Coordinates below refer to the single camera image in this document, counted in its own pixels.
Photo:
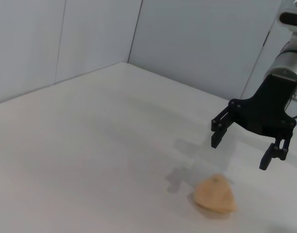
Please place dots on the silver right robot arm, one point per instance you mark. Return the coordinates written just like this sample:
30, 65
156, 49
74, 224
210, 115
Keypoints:
289, 60

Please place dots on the beige bread bun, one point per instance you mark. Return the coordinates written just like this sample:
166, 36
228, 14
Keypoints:
214, 194

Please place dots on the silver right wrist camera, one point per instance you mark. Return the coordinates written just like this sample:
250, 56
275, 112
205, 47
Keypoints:
290, 18

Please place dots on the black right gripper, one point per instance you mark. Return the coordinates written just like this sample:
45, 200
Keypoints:
265, 114

